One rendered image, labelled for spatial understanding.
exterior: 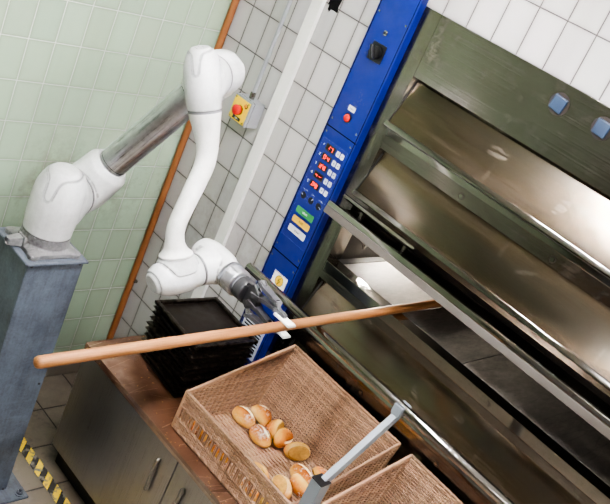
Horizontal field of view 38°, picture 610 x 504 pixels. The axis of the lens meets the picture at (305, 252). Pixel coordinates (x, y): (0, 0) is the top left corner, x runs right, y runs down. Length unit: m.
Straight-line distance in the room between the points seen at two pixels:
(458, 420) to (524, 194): 0.75
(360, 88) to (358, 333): 0.83
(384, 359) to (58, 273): 1.10
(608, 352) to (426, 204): 0.74
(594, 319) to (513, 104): 0.67
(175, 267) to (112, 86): 0.99
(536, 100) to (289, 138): 0.98
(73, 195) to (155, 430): 0.83
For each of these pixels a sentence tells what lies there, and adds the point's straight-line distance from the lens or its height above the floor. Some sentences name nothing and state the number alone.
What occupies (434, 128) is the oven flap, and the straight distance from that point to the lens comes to 2.86.
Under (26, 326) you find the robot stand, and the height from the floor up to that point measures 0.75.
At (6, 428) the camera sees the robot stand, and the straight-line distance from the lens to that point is 3.25.
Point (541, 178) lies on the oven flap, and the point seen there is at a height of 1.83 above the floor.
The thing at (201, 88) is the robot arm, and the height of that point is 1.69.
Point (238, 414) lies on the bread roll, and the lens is 3.15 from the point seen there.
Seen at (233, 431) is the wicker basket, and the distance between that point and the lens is 3.13.
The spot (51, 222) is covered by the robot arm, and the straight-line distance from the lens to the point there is 2.80.
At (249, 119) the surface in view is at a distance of 3.33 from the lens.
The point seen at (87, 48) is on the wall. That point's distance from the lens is 3.25.
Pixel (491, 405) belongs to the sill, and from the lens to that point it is 2.81.
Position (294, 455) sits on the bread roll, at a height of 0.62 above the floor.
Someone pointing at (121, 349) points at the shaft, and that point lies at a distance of 2.17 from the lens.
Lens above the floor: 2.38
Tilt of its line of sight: 23 degrees down
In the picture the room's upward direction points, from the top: 25 degrees clockwise
